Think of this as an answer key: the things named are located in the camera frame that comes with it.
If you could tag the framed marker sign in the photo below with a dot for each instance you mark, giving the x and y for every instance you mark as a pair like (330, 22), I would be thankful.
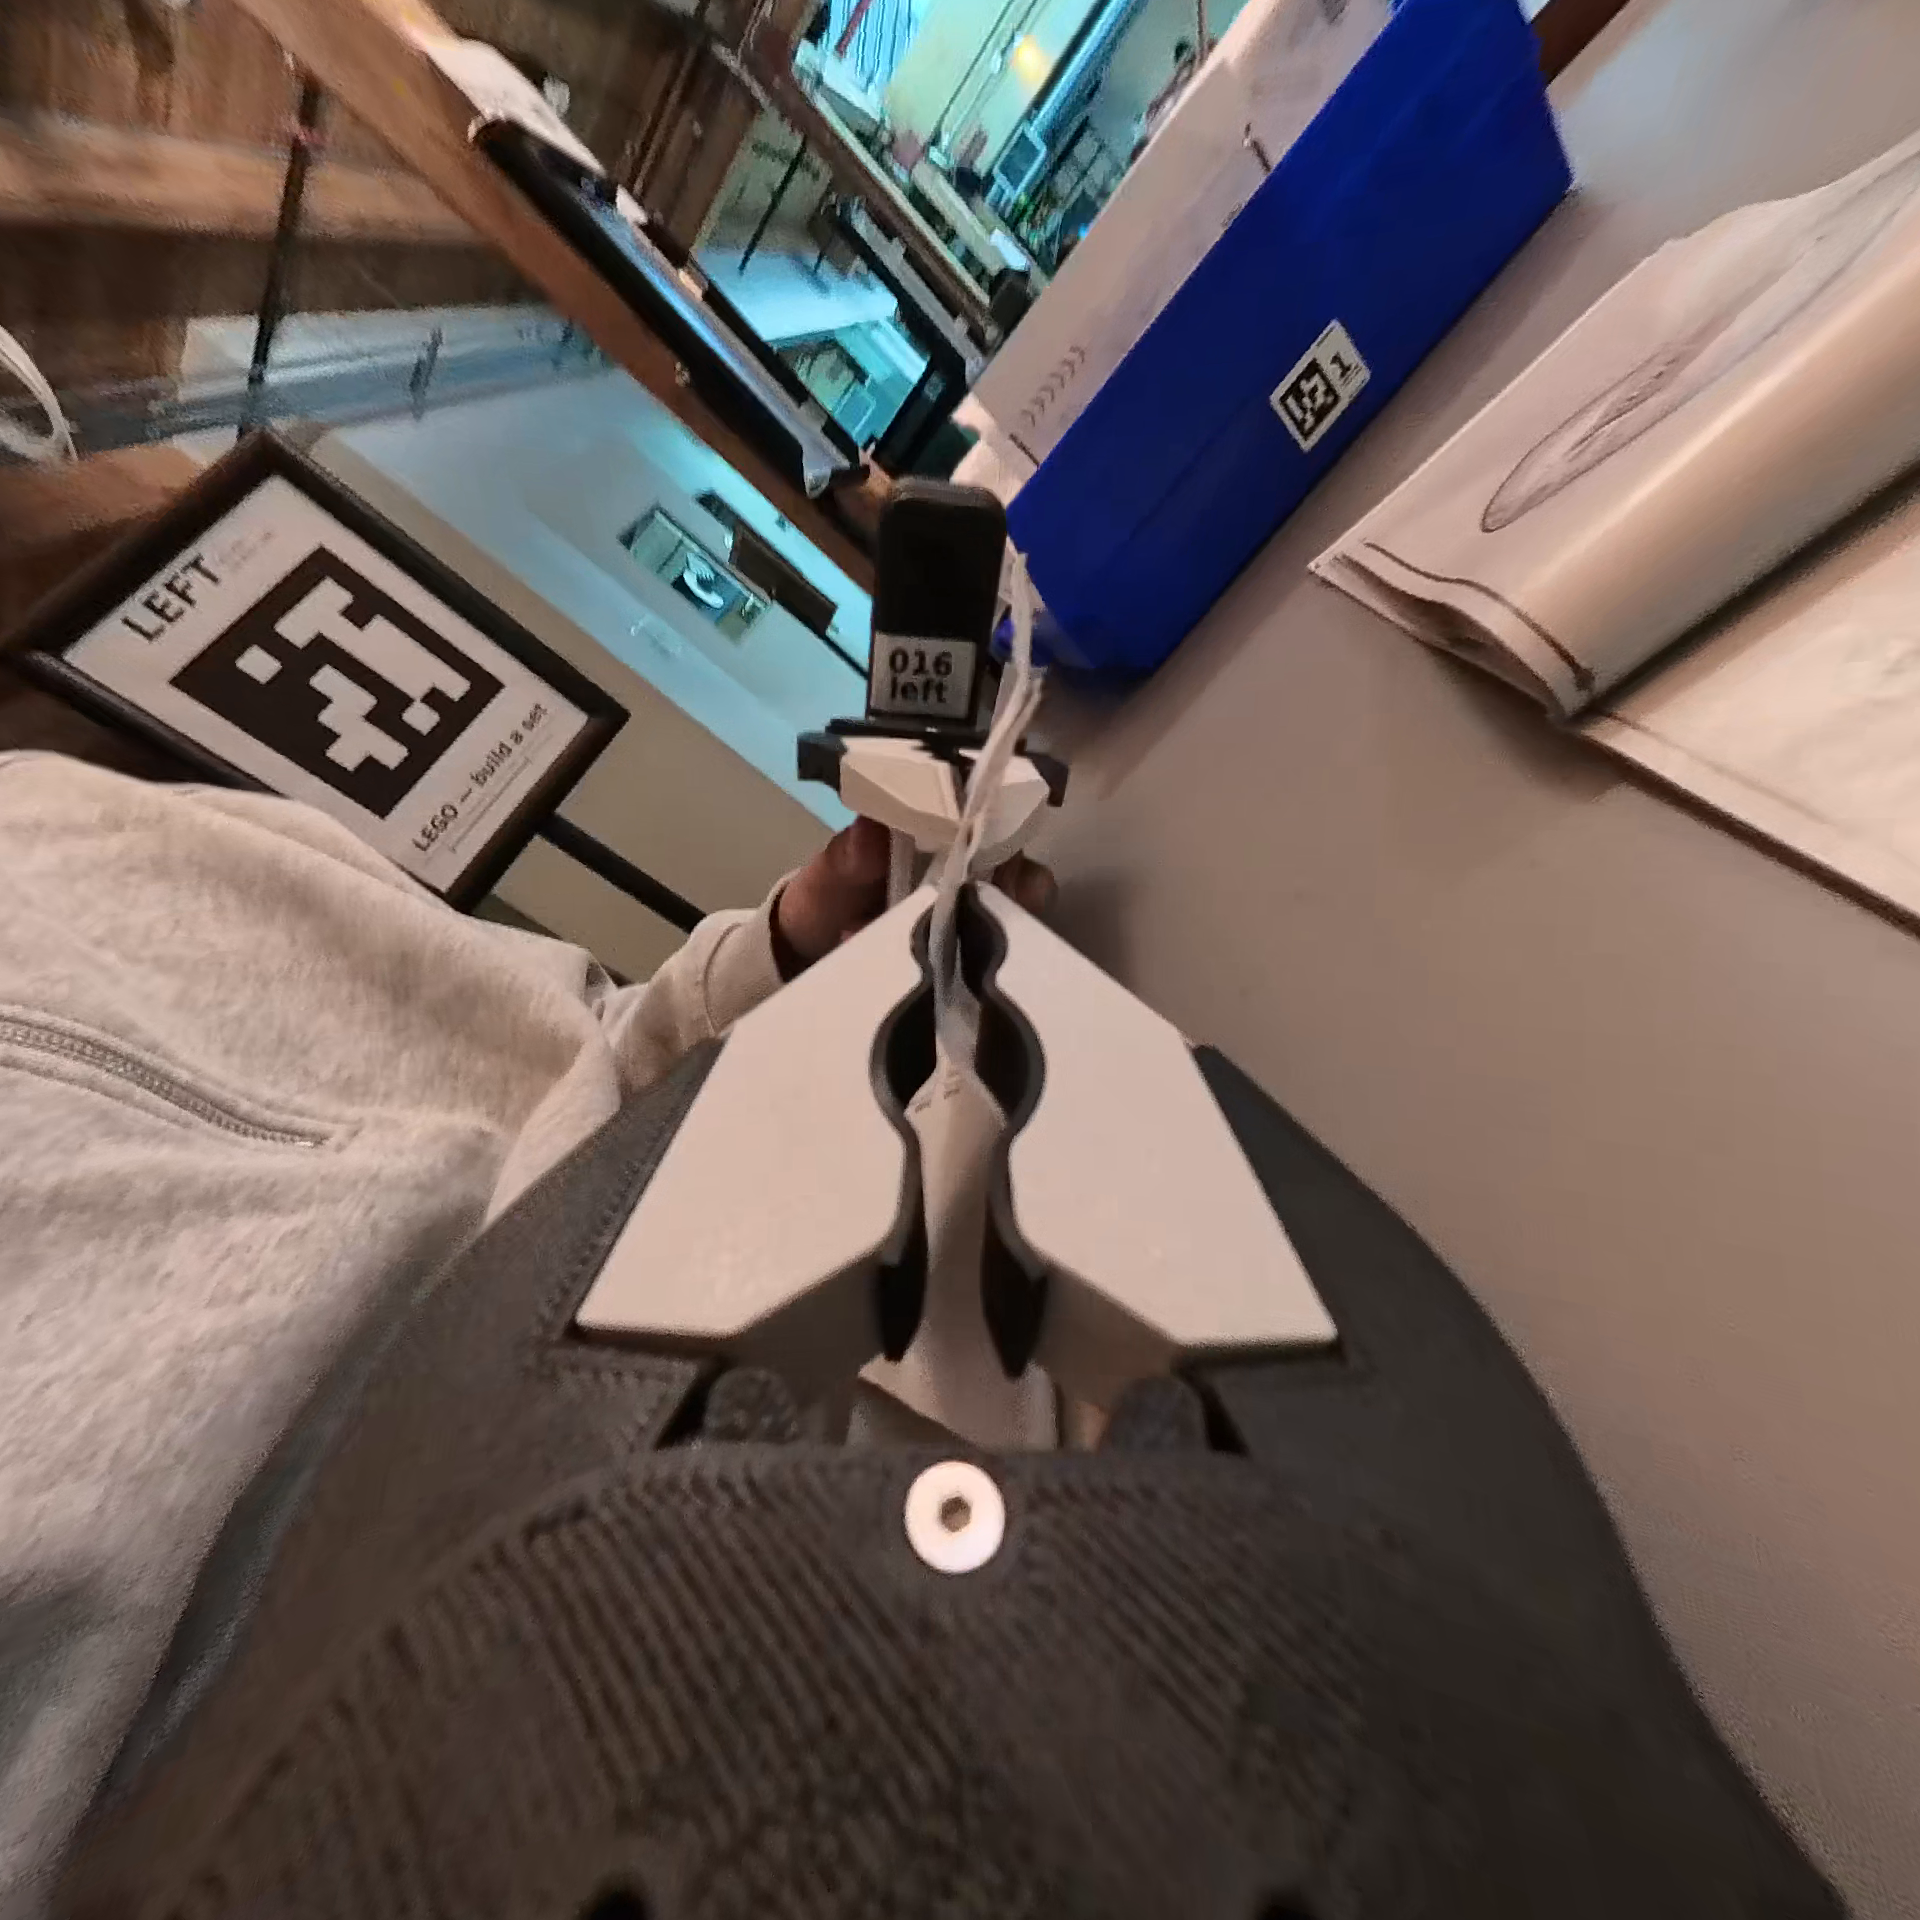
(343, 673)

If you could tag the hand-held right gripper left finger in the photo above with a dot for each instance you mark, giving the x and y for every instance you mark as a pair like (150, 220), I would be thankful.
(719, 1200)

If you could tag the open instruction booklet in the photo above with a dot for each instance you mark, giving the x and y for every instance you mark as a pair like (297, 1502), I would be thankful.
(1726, 451)

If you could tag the person's left forearm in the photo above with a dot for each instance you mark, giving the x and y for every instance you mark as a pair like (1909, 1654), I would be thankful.
(673, 991)

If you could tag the blue plastic bin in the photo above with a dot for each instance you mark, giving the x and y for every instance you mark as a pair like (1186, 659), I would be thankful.
(1276, 270)

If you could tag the wooden beam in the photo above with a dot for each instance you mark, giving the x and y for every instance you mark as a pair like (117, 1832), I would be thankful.
(493, 194)

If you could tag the person's grey sweatshirt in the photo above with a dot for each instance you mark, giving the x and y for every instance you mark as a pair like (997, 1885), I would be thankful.
(226, 1125)

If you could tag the person's left hand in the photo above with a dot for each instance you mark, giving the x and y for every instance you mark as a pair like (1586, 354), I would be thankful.
(840, 886)

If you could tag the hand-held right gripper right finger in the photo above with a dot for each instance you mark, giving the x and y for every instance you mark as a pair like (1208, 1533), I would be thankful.
(1170, 1200)

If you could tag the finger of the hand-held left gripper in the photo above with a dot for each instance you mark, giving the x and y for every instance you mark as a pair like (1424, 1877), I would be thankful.
(899, 789)
(1017, 796)

